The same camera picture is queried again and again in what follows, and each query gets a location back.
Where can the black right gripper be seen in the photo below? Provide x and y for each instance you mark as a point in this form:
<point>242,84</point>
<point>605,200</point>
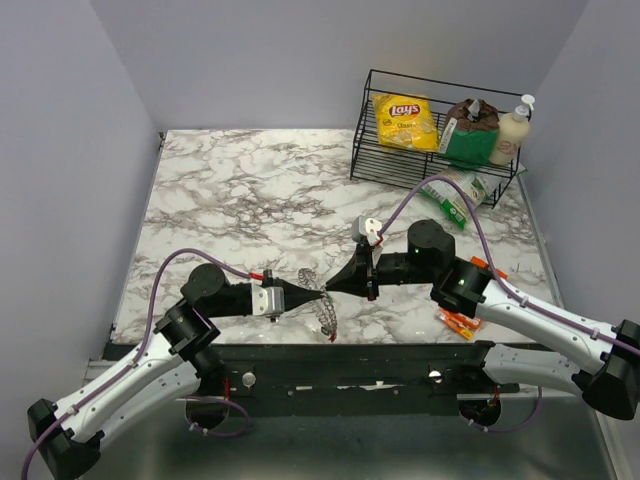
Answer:
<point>359,276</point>

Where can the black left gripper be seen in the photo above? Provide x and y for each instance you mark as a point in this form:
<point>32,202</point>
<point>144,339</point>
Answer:
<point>294,296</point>

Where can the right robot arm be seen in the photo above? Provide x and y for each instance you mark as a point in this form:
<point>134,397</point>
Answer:
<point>592,359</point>

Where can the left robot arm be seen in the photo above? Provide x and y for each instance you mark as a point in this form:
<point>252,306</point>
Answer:
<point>172,358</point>

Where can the orange razor blade box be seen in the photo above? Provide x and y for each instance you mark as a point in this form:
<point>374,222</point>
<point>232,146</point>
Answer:
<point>459,292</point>

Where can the yellow Lays chips bag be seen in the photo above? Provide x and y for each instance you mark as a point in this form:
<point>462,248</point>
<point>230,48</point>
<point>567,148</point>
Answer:
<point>405,122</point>

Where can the green brown coffee bag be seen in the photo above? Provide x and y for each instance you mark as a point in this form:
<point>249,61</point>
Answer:
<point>470,133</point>

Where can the cream lotion pump bottle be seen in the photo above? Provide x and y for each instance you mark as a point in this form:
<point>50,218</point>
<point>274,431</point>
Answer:
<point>513,129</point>

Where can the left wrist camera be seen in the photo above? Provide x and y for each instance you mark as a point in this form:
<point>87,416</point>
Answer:
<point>267,301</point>

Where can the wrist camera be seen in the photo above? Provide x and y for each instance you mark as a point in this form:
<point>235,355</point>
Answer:
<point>267,301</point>
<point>366,231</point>

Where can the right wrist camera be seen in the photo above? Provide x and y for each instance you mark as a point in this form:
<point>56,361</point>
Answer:
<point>366,231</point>

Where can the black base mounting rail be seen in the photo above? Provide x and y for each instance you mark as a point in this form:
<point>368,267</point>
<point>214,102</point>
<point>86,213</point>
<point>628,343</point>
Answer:
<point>347,380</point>

